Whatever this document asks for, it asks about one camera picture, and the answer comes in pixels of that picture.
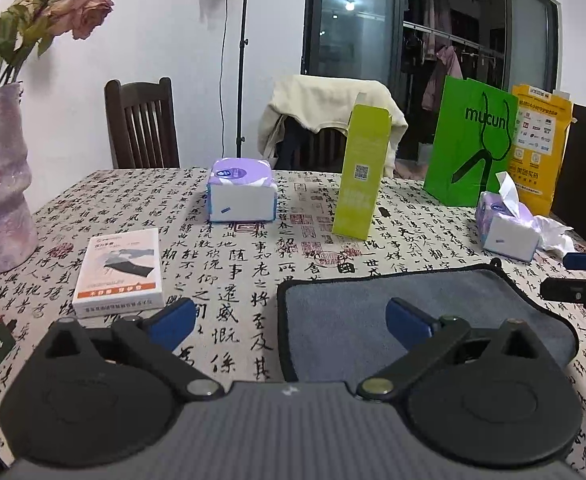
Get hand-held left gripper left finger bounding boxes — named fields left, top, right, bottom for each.
left=37, top=297, right=226, bottom=404

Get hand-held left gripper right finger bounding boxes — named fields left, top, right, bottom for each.
left=355, top=297, right=549, bottom=403

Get grey towel with black edge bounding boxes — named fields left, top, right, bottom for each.
left=276, top=258, right=580, bottom=386

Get crumpled white tissue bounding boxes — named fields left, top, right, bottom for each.
left=532, top=215, right=577, bottom=255

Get white box with orange stripe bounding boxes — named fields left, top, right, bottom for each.
left=71, top=228, right=165, bottom=319

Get dark chair back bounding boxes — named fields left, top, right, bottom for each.
left=550, top=103, right=586, bottom=252

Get opened purple tissue pack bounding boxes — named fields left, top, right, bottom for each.
left=475, top=171, right=541, bottom=263

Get calligraphy printed tablecloth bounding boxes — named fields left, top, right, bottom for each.
left=0, top=167, right=586, bottom=471

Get yellow paper bag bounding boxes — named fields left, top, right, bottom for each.
left=509, top=84, right=573, bottom=217

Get sealed purple tissue pack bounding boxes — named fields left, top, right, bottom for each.
left=207, top=158, right=278, bottom=224

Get yellow-green tall carton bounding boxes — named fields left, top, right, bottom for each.
left=331, top=92, right=393, bottom=239

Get green paper bag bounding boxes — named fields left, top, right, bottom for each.
left=422, top=76, right=520, bottom=208

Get chair draped with cloth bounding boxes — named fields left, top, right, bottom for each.
left=275, top=115, right=354, bottom=172

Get dark wooden chair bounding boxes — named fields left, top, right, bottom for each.
left=104, top=77, right=181, bottom=170

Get cream cloth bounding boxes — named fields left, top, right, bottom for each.
left=258, top=74, right=408, bottom=179

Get hanging clothes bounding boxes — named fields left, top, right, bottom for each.
left=403, top=0, right=466, bottom=112

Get black studio light stand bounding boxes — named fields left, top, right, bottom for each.
left=221, top=0, right=264, bottom=160

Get glass sliding door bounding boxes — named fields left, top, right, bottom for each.
left=300, top=0, right=560, bottom=163

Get dried pink flowers with leaves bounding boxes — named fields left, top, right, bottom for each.
left=0, top=0, right=140, bottom=92

